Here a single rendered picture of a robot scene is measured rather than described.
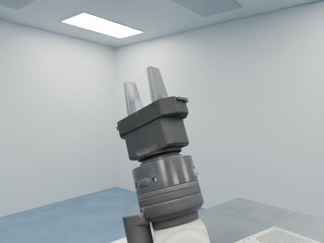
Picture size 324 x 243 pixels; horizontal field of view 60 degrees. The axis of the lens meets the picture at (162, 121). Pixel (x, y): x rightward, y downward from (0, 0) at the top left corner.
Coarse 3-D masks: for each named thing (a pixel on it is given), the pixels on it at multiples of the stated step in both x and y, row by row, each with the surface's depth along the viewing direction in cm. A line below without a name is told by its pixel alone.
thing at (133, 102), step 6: (126, 84) 44; (132, 84) 45; (126, 90) 44; (132, 90) 45; (126, 96) 44; (132, 96) 44; (138, 96) 45; (126, 102) 44; (132, 102) 44; (138, 102) 45; (132, 108) 43; (138, 108) 44
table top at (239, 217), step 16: (208, 208) 189; (224, 208) 189; (240, 208) 189; (256, 208) 189; (272, 208) 189; (208, 224) 162; (224, 224) 162; (240, 224) 162; (256, 224) 162; (272, 224) 162; (288, 224) 162; (304, 224) 162; (320, 224) 162; (224, 240) 141; (320, 240) 141
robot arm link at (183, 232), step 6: (174, 234) 33; (180, 234) 33; (186, 234) 33; (192, 234) 33; (198, 234) 33; (168, 240) 33; (174, 240) 32; (180, 240) 32; (186, 240) 32; (192, 240) 32; (198, 240) 32; (204, 240) 33
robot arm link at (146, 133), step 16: (144, 112) 39; (160, 112) 37; (176, 112) 37; (128, 128) 41; (144, 128) 39; (160, 128) 37; (176, 128) 38; (128, 144) 41; (144, 144) 39; (160, 144) 37; (176, 144) 38; (144, 160) 39; (160, 160) 36; (176, 160) 36; (192, 160) 40; (144, 176) 36; (160, 176) 36; (176, 176) 36; (192, 176) 37; (144, 192) 36; (160, 192) 35
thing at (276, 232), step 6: (264, 234) 130; (270, 234) 129; (276, 234) 130; (282, 234) 129; (288, 234) 129; (294, 234) 129; (264, 240) 124; (270, 240) 123; (276, 240) 123; (282, 240) 124; (288, 240) 125; (294, 240) 124; (300, 240) 124; (306, 240) 124
